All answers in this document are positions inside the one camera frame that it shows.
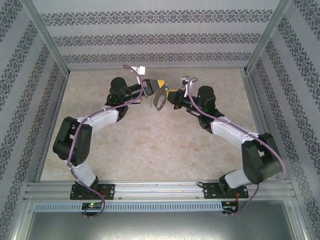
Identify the silver keyring with fob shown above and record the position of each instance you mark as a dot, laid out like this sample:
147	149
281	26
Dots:
160	102

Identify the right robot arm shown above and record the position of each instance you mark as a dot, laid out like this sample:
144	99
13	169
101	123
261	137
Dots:
260	162

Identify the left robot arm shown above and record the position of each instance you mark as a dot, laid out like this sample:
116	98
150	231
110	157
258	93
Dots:
72	145

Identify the right circuit board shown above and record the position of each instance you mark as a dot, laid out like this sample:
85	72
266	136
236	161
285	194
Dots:
230	207

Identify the circuit board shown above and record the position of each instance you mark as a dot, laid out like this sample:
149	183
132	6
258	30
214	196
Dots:
92	205
230	207

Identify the left circuit board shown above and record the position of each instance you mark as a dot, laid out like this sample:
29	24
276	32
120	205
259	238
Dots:
92	205

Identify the grey metal sheet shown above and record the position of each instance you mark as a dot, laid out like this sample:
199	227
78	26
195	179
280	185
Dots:
160	227

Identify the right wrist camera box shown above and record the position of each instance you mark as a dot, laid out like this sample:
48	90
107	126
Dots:
185	81

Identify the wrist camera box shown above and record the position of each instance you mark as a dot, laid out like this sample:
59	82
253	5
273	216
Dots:
140	70
185	81

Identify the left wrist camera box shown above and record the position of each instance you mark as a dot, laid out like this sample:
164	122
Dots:
140	70

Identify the aluminium side rail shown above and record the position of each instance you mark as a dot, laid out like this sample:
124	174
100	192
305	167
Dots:
250	85
58	100

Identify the aluminium corner post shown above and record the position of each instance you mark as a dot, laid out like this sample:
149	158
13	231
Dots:
265	37
48	37

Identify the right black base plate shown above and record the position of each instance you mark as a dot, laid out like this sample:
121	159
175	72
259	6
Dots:
211	191

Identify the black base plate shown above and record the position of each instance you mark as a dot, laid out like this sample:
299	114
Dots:
107	191
211	191

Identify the aluminium mounting rail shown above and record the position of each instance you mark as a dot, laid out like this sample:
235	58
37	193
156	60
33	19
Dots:
160	190

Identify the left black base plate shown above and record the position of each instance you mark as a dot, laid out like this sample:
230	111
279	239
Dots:
107	191

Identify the aluminium frame beam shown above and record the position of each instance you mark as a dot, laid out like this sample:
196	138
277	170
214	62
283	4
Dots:
298	220
22	220

